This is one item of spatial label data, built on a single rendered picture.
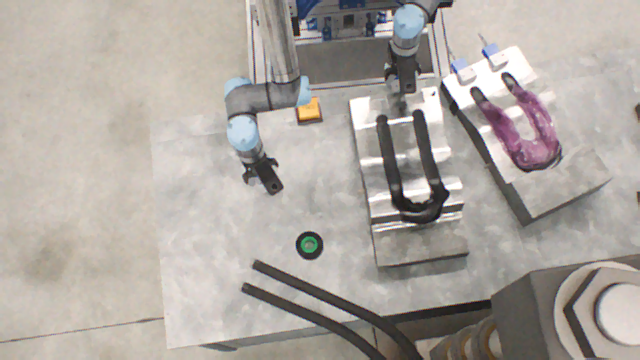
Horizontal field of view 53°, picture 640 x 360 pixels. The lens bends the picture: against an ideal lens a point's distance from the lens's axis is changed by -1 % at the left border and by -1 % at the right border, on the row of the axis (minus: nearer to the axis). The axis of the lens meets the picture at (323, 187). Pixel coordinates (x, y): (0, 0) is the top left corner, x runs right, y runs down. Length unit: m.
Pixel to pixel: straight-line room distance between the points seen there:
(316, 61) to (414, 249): 1.18
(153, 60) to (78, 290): 1.08
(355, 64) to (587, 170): 1.18
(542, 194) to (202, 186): 0.99
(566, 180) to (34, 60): 2.44
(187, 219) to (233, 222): 0.14
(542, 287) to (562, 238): 1.31
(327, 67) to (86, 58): 1.17
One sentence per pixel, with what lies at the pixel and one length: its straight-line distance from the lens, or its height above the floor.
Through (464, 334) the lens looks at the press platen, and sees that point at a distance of 1.40.
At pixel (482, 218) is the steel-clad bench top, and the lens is 1.96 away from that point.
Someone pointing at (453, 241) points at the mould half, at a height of 0.86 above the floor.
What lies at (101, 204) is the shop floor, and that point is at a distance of 2.97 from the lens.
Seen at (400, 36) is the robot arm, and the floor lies 1.16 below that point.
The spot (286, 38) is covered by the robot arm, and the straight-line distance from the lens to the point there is 1.59.
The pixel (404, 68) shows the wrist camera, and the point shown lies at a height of 1.01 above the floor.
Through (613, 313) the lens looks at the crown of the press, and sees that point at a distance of 0.66.
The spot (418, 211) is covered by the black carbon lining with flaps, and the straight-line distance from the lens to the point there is 1.86.
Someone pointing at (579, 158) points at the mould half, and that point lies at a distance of 1.97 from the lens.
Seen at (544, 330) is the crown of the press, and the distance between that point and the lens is 0.70.
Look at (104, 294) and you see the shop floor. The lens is 2.88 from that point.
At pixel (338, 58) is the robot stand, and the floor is 0.21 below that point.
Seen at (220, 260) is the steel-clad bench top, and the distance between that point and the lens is 1.94.
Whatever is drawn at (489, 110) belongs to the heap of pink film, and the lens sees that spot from 1.96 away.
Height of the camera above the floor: 2.67
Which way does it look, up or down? 73 degrees down
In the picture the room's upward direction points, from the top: 9 degrees counter-clockwise
